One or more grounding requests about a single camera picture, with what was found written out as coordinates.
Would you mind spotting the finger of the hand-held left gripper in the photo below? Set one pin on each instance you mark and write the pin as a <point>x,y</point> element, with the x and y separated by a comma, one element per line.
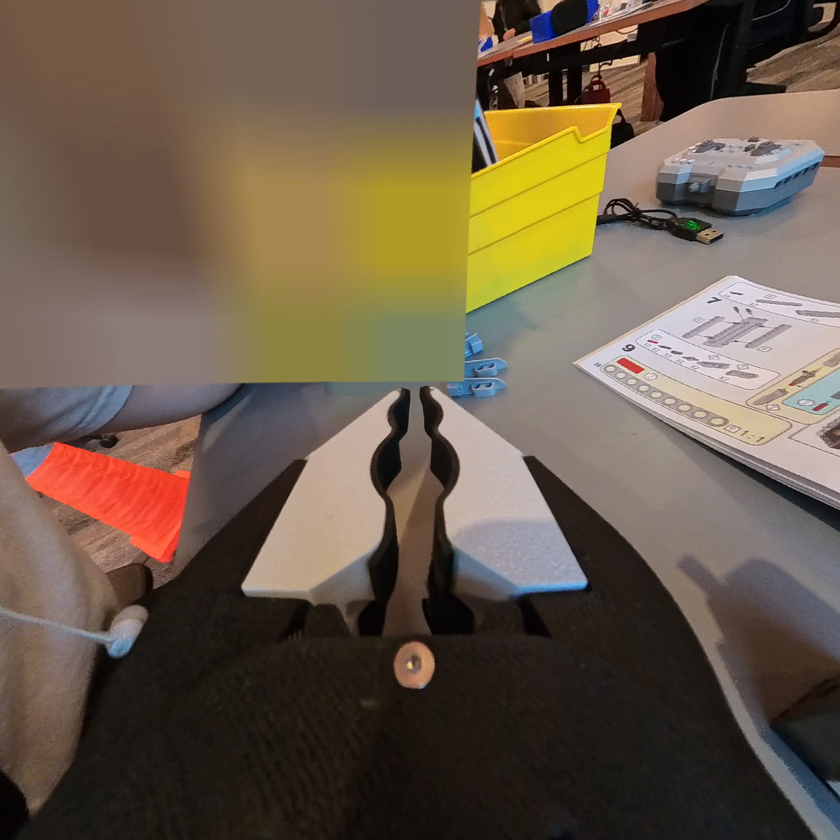
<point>484,138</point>

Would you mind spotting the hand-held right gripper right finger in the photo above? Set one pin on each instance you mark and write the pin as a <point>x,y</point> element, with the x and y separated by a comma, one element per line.
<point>512,525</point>

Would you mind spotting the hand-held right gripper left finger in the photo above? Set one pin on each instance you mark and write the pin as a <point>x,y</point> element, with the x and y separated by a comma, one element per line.
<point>315,525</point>

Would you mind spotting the yellow plastic bin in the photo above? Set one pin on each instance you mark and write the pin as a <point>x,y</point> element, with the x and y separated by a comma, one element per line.
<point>531,216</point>

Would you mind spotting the small grey brick connector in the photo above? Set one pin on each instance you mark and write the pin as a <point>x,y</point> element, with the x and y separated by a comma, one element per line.
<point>474,346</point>
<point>485,367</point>
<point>482,388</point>

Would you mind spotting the grey desk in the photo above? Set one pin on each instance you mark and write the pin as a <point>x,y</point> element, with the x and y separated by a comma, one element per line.
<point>590,459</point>

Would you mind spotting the long wooden desk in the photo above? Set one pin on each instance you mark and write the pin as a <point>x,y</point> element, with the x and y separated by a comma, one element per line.
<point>590,29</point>

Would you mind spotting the blue plastic bin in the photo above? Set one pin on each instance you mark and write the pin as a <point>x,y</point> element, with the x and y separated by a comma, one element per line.
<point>543,26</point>

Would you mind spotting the taupe chair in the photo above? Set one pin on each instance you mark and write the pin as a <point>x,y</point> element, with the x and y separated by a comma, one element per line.
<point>128,581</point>

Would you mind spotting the orange ribbed plastic sheet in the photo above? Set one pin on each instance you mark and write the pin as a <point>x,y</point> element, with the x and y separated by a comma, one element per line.
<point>111,492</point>

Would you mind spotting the grey remote control unit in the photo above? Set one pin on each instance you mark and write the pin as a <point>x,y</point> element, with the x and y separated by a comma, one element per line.
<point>741,174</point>

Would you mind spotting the building instruction booklet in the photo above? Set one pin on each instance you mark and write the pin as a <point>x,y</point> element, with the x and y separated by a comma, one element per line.
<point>722,367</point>

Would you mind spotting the person's beige sweater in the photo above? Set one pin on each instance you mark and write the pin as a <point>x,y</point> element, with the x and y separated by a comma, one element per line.
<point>46,558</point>

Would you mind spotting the wooden post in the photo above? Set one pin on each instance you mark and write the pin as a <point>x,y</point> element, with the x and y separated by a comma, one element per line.
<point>652,85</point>

